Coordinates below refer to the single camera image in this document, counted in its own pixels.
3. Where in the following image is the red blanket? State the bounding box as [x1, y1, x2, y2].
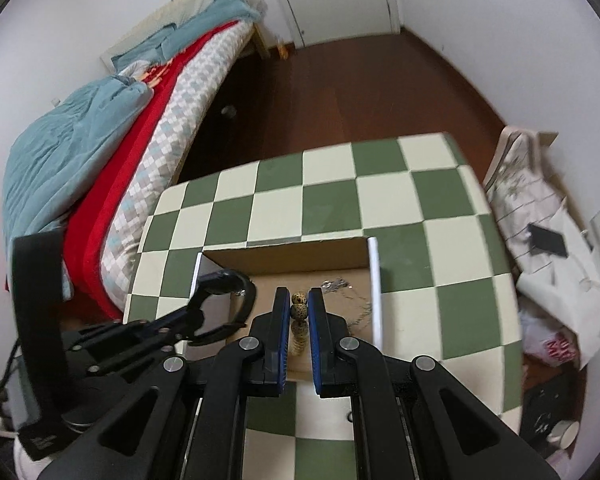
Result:
[2, 19, 241, 322]

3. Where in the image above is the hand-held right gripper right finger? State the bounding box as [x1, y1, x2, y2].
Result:
[308, 288, 562, 480]

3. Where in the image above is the bed with red blue bedding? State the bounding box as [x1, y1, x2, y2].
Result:
[1, 0, 266, 301]

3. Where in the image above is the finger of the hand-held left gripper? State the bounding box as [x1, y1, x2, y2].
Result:
[186, 277, 259, 348]
[77, 270, 248, 358]

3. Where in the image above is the white red printed plastic bag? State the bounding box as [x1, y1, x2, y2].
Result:
[519, 309, 583, 367]

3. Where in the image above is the black cable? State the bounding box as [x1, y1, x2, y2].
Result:
[0, 340, 23, 433]

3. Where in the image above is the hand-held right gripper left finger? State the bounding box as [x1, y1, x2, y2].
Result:
[40, 287, 290, 480]

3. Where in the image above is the black bag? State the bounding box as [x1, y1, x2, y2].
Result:
[521, 369, 583, 448]

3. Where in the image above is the green white checkered tablecloth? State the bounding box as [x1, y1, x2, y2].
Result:
[124, 132, 525, 480]

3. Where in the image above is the black phone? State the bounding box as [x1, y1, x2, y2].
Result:
[526, 223, 569, 259]

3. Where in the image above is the speckled bead bracelet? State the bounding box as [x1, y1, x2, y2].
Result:
[290, 287, 311, 356]

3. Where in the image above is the white grid patterned cloth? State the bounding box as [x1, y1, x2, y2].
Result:
[481, 126, 567, 262]

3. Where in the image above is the brown cardboard box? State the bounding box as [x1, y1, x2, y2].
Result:
[192, 236, 382, 382]

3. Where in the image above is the cream bed sheet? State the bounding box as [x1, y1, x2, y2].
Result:
[102, 0, 268, 68]

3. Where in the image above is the grey white checked mattress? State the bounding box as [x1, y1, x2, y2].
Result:
[99, 21, 257, 317]

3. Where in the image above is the silver chain necklace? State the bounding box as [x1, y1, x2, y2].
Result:
[321, 278, 373, 333]

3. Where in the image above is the white cup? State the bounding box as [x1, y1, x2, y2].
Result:
[546, 419, 581, 450]

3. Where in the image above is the wooden bed frame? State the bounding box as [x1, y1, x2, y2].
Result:
[235, 21, 273, 60]

